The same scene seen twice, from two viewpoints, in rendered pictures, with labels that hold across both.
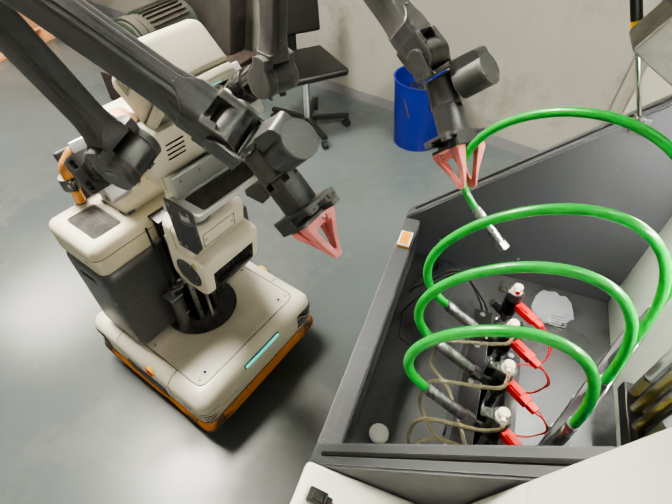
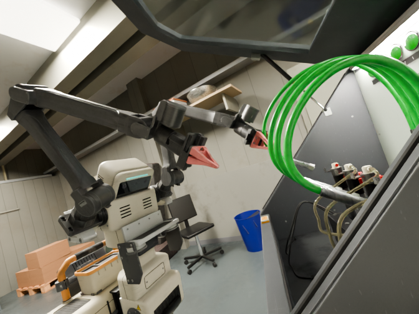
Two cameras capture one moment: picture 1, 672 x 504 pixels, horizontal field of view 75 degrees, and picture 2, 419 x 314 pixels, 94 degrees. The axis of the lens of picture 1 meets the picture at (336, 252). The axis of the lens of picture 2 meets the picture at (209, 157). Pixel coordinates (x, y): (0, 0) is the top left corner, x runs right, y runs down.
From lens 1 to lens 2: 0.52 m
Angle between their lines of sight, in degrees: 51
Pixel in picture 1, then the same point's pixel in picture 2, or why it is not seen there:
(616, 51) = not seen: hidden behind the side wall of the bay
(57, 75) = (64, 151)
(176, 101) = (117, 113)
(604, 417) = not seen: outside the picture
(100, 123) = (82, 174)
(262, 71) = (166, 171)
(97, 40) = (83, 102)
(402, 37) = (216, 117)
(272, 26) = (168, 153)
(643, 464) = not seen: outside the picture
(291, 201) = (181, 141)
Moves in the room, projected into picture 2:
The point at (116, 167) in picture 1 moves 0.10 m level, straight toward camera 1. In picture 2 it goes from (86, 195) to (90, 192)
